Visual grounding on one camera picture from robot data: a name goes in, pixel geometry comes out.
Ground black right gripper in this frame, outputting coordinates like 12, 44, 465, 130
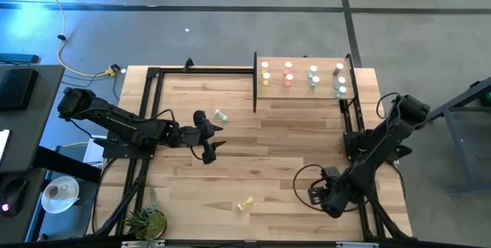
308, 167, 360, 219

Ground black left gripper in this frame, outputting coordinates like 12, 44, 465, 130
180, 109, 227, 165

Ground green potted succulent plant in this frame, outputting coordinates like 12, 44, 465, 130
124, 188, 169, 248

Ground white paper sheets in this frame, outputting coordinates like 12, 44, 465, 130
82, 135, 110, 164

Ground dark metal stand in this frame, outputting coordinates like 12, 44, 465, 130
421, 75, 491, 197

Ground black side desk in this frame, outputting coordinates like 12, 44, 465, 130
0, 64, 103, 245

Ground black rectangular box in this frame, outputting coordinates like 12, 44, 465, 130
0, 68, 39, 111

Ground black computer mouse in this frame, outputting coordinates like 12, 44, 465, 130
0, 177, 28, 218

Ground black flat power strip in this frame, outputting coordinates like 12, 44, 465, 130
0, 52, 40, 64

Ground white tablet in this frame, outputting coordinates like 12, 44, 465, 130
0, 128, 12, 164

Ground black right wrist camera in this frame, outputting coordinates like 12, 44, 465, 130
322, 166, 341, 182

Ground silver frame bracket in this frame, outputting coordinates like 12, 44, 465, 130
335, 241, 379, 248
120, 240, 166, 248

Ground black aluminium table frame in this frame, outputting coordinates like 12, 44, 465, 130
90, 58, 414, 248

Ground yellow floor cable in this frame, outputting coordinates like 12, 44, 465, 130
34, 0, 118, 78

